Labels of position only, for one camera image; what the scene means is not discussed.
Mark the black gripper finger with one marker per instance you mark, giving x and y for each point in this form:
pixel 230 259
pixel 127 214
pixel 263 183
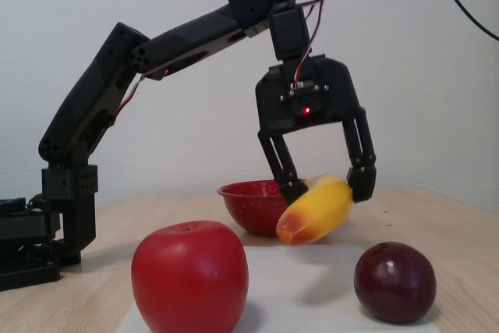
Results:
pixel 288 186
pixel 364 181

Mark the yellow toy banana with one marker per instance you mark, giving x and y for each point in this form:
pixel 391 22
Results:
pixel 319 212

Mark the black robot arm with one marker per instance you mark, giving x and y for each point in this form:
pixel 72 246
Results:
pixel 187 36

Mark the red speckled bowl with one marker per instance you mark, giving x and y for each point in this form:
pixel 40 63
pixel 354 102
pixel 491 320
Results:
pixel 249 208

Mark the white paper sheet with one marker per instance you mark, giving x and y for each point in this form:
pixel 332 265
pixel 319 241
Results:
pixel 300 290

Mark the dark purple toy plum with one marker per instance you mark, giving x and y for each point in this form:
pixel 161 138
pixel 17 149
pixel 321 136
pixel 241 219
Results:
pixel 393 282

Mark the red toy apple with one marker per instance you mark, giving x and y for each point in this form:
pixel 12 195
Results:
pixel 187 274

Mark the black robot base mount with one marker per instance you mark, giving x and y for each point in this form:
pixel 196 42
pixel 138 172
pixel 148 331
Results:
pixel 23 263

